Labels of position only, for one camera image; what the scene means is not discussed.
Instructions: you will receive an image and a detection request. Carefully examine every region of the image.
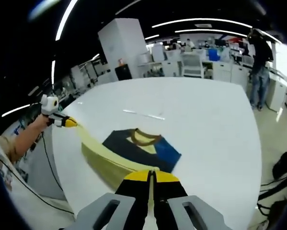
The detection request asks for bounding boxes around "small black cabinet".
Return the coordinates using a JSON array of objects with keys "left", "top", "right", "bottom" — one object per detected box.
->
[{"left": 115, "top": 64, "right": 133, "bottom": 81}]

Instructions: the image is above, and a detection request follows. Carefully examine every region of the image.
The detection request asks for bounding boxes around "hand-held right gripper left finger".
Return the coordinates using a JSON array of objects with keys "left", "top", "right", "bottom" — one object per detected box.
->
[{"left": 73, "top": 169, "right": 151, "bottom": 230}]

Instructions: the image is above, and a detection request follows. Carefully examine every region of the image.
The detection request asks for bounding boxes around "black cable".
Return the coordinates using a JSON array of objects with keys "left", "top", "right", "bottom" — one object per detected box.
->
[
  {"left": 41, "top": 131, "right": 64, "bottom": 193},
  {"left": 0, "top": 155, "right": 75, "bottom": 215}
]

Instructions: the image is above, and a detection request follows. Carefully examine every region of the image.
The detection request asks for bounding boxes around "white square pillar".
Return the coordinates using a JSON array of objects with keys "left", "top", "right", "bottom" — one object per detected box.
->
[{"left": 97, "top": 18, "right": 149, "bottom": 82}]

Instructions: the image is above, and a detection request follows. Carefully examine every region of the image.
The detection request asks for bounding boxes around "long white counter desk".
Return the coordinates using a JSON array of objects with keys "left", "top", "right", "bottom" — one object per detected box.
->
[{"left": 265, "top": 68, "right": 287, "bottom": 118}]

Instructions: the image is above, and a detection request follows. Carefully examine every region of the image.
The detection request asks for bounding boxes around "black padded object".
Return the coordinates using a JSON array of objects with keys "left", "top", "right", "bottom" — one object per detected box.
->
[{"left": 272, "top": 151, "right": 287, "bottom": 180}]

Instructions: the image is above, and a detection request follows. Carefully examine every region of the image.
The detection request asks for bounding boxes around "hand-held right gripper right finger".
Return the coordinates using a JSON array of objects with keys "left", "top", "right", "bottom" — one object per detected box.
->
[{"left": 153, "top": 170, "right": 227, "bottom": 230}]

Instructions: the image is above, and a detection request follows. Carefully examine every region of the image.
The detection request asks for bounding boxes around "yellow blue grey garment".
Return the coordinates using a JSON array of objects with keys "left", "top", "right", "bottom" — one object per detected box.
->
[{"left": 75, "top": 121, "right": 183, "bottom": 230}]

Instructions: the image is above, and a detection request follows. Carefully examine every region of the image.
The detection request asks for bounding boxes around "bundle of black cables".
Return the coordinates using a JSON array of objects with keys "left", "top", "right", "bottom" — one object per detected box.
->
[{"left": 256, "top": 171, "right": 287, "bottom": 217}]

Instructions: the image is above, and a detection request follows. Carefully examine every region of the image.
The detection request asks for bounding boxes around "blue plastic crate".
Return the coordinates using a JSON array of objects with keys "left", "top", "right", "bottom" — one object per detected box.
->
[{"left": 207, "top": 48, "right": 219, "bottom": 61}]

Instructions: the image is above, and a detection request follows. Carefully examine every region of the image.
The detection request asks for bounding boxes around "row of white cabinets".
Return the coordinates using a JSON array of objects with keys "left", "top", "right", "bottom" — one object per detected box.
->
[{"left": 138, "top": 35, "right": 252, "bottom": 85}]

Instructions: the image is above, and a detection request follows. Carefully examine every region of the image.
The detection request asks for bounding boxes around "person's white shirt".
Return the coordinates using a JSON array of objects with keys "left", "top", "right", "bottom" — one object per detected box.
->
[{"left": 0, "top": 133, "right": 75, "bottom": 226}]

